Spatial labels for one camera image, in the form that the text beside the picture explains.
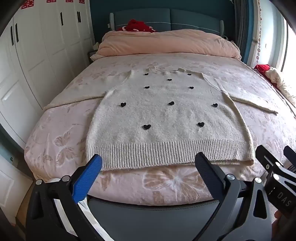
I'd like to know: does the bed with floral pink sheet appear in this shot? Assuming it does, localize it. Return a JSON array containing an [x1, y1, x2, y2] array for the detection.
[[24, 53, 296, 207]]

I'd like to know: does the red cushion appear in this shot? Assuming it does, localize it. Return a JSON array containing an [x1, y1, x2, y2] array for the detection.
[[254, 64, 278, 90]]

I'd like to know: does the pink duvet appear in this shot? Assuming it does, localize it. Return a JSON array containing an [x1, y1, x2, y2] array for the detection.
[[90, 30, 241, 62]]

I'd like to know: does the dark nightstand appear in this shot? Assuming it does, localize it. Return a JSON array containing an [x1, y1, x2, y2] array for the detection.
[[87, 43, 100, 62]]

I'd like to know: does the window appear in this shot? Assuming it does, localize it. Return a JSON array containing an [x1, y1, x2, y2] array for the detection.
[[276, 11, 296, 75]]

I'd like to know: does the white wardrobe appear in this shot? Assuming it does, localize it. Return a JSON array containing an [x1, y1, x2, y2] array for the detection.
[[0, 0, 95, 149]]

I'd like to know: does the cream crumpled cloth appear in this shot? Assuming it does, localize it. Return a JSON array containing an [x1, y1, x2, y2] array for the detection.
[[265, 67, 296, 106]]

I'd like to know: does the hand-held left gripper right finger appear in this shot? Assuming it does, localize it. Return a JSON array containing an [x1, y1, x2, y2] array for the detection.
[[195, 152, 275, 241]]

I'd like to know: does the red cloth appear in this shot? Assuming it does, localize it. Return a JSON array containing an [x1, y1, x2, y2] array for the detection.
[[117, 19, 155, 32]]

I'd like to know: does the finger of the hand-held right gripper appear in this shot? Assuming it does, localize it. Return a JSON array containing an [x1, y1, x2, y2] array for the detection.
[[255, 145, 290, 178], [283, 146, 296, 173]]

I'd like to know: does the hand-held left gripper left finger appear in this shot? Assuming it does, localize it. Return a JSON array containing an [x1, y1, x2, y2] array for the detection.
[[25, 153, 103, 241]]

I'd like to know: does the cream sweater with black hearts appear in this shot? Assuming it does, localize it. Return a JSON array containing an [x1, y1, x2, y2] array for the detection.
[[43, 67, 279, 172]]

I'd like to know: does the grey curtain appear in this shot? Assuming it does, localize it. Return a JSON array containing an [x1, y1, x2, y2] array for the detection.
[[233, 0, 260, 63]]

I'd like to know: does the person's right hand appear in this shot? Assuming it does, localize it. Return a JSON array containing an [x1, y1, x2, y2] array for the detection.
[[270, 209, 296, 241]]

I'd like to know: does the teal upholstered headboard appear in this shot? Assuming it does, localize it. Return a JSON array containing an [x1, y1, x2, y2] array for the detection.
[[109, 8, 225, 37]]

